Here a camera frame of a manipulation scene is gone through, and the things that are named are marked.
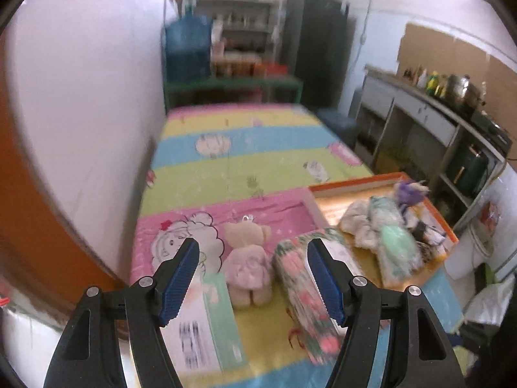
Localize dark green cooker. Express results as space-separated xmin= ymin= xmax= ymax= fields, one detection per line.
xmin=448 ymin=143 xmax=490 ymax=197

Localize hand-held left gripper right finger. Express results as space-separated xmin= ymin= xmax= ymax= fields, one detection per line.
xmin=306 ymin=238 xmax=465 ymax=388

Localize yellow green bottle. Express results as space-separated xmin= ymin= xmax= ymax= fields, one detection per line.
xmin=427 ymin=71 xmax=446 ymax=97

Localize blue water jug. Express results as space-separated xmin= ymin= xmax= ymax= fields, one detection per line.
xmin=165 ymin=15 xmax=214 ymax=83

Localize steel cooking pot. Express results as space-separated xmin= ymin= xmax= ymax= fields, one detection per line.
xmin=446 ymin=74 xmax=484 ymax=109

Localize floral tissue box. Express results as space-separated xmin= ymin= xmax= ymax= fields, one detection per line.
xmin=272 ymin=227 xmax=364 ymax=365

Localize cartoon printed tablecloth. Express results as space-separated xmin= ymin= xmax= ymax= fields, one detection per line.
xmin=129 ymin=103 xmax=465 ymax=388

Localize small beige teddy bear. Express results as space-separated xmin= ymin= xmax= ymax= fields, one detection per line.
xmin=221 ymin=219 xmax=274 ymax=308

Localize cardboard wall panels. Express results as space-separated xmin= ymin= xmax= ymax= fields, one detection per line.
xmin=397 ymin=22 xmax=517 ymax=132

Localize blue plastic stool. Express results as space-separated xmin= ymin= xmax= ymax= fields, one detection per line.
xmin=317 ymin=108 xmax=359 ymax=149

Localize brown wooden door frame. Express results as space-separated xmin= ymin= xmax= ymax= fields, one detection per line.
xmin=0 ymin=81 xmax=127 ymax=321

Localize green metal table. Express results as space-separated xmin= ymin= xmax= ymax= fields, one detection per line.
xmin=164 ymin=75 xmax=304 ymax=114

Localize white kitchen shelf rack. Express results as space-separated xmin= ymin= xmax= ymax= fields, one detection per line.
xmin=184 ymin=0 xmax=284 ymax=78

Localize grey counter cabinet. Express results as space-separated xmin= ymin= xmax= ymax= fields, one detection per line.
xmin=354 ymin=65 xmax=513 ymax=227

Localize purple plush toy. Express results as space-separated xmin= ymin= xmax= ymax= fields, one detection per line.
xmin=394 ymin=180 xmax=432 ymax=211

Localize green white tissue pack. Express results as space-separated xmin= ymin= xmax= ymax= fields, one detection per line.
xmin=367 ymin=196 xmax=426 ymax=287

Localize orange rimmed tray box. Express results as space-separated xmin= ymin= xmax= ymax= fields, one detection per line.
xmin=308 ymin=172 xmax=460 ymax=289

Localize white green tissue box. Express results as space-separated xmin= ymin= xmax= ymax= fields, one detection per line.
xmin=164 ymin=271 xmax=250 ymax=373

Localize dark grey fridge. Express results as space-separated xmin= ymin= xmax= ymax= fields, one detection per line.
xmin=283 ymin=0 xmax=350 ymax=111

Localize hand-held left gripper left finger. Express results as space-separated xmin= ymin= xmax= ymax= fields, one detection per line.
xmin=42 ymin=238 xmax=200 ymax=388

